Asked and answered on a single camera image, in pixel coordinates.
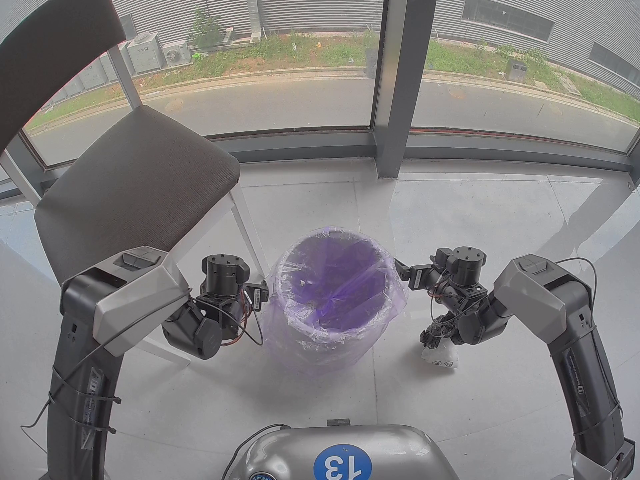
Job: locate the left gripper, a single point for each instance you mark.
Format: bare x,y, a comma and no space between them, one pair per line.
257,298

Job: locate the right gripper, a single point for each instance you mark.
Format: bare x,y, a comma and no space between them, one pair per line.
422,277

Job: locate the purple plastic bag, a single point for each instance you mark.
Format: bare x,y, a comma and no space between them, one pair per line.
330,278

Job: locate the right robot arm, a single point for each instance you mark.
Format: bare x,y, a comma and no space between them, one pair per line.
540,288

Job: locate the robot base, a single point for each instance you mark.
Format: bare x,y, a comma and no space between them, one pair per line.
350,448

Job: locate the white trash bin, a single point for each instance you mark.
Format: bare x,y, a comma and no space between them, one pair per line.
325,355

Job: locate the clear printed wrapper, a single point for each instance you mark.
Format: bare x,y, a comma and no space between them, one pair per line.
442,359

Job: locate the grey padded white chair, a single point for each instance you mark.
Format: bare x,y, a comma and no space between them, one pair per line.
135,178

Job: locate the window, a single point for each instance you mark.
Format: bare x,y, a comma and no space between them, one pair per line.
400,68

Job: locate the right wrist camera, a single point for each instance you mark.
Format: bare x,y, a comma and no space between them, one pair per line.
441,258

